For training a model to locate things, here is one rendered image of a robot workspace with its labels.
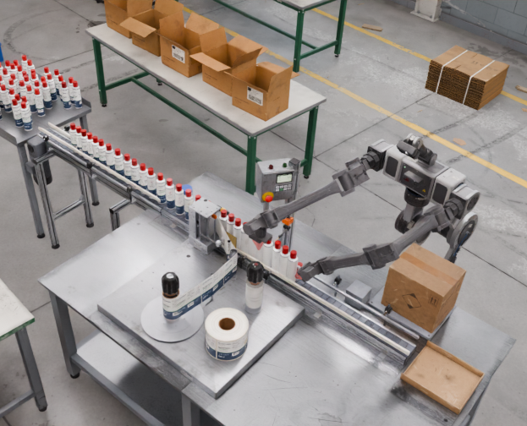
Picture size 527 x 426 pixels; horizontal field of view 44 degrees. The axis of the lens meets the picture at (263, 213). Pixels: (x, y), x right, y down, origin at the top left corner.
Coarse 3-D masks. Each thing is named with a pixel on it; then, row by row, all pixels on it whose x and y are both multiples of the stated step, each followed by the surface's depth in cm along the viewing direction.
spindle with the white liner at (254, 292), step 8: (256, 264) 312; (248, 272) 312; (256, 272) 310; (248, 280) 315; (256, 280) 313; (248, 288) 318; (256, 288) 317; (248, 296) 322; (256, 296) 320; (248, 304) 325; (256, 304) 324; (256, 312) 328
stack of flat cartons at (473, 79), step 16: (432, 64) 677; (448, 64) 672; (464, 64) 674; (480, 64) 676; (496, 64) 677; (432, 80) 686; (448, 80) 673; (464, 80) 661; (480, 80) 649; (496, 80) 667; (448, 96) 681; (464, 96) 667; (480, 96) 657
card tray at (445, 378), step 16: (432, 352) 320; (448, 352) 316; (416, 368) 313; (432, 368) 313; (448, 368) 313; (464, 368) 314; (416, 384) 302; (432, 384) 306; (448, 384) 306; (464, 384) 307; (448, 400) 300; (464, 400) 300
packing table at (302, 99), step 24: (96, 48) 597; (120, 48) 563; (96, 72) 614; (144, 72) 652; (168, 72) 535; (192, 96) 507; (216, 96) 509; (312, 96) 516; (192, 120) 594; (240, 120) 484; (288, 120) 503; (312, 120) 525; (312, 144) 541
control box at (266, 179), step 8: (272, 160) 327; (280, 160) 327; (288, 160) 328; (264, 168) 321; (280, 168) 322; (288, 168) 322; (256, 176) 331; (264, 176) 320; (272, 176) 321; (256, 184) 333; (264, 184) 323; (272, 184) 325; (280, 184) 326; (256, 192) 335; (264, 192) 326; (272, 192) 328; (280, 192) 329; (288, 192) 331; (264, 200) 330; (272, 200) 331
